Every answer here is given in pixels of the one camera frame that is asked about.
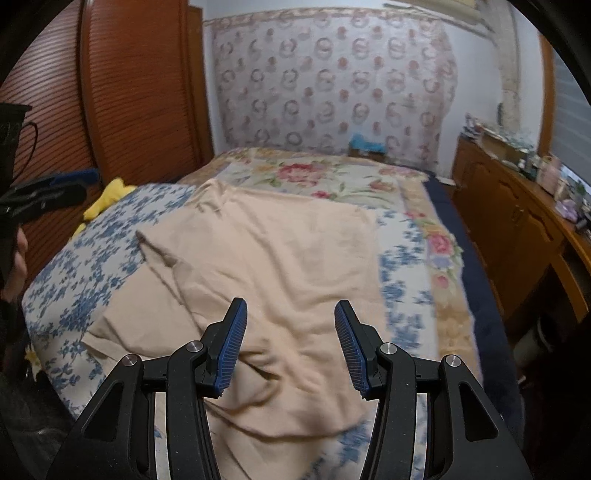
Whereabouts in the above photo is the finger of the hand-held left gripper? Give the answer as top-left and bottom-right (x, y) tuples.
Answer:
(0, 181), (88, 226)
(46, 170), (100, 186)

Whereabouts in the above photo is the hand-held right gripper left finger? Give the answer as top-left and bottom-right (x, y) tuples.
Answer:
(44, 298), (248, 480)

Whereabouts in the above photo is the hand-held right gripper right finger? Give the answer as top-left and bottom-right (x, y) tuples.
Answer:
(334, 300), (532, 480)

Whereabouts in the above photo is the beige garment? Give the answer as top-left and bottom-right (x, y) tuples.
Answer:
(83, 179), (384, 439)

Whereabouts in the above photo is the person's left hand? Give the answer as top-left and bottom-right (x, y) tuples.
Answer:
(0, 226), (29, 301)

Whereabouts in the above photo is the yellow cloth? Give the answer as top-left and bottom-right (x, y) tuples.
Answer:
(69, 178), (137, 241)

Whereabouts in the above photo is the blue floral white quilt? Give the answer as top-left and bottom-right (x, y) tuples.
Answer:
(23, 182), (462, 480)

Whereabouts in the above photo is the wooden wardrobe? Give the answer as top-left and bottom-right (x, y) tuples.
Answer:
(0, 0), (215, 232)

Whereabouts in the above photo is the navy mattress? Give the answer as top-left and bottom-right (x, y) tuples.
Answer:
(422, 178), (525, 462)

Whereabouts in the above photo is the pink flower bed blanket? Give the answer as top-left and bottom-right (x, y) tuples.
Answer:
(178, 148), (476, 333)

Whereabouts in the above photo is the white bin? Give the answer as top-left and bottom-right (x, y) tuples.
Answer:
(512, 318), (555, 370)

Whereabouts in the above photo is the person's dark clothing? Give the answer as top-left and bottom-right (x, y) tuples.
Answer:
(0, 295), (88, 462)

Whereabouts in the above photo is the small blue cloth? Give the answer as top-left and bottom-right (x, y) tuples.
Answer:
(348, 133), (389, 155)

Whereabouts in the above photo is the wooden cabinet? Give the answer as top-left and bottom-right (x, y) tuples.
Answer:
(452, 138), (591, 333)

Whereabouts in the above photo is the row of cabinet-top clutter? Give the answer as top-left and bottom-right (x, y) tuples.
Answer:
(462, 113), (591, 232)

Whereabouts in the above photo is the window blind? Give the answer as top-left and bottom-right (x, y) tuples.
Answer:
(551, 51), (591, 185)

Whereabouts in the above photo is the pale curtain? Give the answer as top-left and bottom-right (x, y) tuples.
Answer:
(478, 0), (522, 130)

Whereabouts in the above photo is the ring patterned headboard cloth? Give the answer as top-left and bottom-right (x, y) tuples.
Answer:
(203, 7), (458, 171)

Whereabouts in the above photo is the wooden window frame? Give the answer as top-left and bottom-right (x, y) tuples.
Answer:
(538, 32), (557, 155)

